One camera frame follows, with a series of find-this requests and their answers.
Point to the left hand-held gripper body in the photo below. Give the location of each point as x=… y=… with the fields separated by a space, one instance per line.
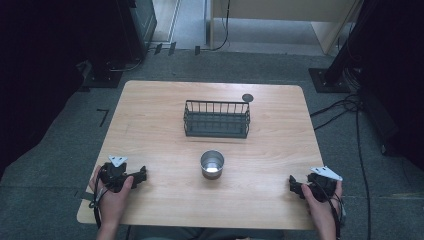
x=115 y=173

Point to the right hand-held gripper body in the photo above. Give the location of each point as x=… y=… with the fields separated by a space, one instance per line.
x=321 y=186

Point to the person's right hand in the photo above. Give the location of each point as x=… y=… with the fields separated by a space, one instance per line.
x=321 y=213

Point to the person's left hand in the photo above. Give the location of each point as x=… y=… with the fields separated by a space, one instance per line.
x=111 y=203

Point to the metal cup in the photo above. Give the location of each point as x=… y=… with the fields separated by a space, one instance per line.
x=212 y=165

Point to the person's legs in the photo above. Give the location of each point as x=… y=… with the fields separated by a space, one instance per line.
x=206 y=234

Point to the dark round disc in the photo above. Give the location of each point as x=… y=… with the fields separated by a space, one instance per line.
x=247 y=98

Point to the dark curtain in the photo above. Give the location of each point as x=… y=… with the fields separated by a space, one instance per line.
x=396 y=83
x=33 y=83

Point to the black tape strip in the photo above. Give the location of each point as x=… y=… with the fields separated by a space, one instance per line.
x=197 y=50
x=158 y=48
x=172 y=48

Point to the dark equipment cabinet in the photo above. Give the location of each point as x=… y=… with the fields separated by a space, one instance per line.
x=140 y=23

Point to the light wooden cabinet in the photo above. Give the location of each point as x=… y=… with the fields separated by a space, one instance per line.
x=286 y=13

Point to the black stand with base plate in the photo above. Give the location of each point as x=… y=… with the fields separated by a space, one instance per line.
x=103 y=71
x=333 y=80

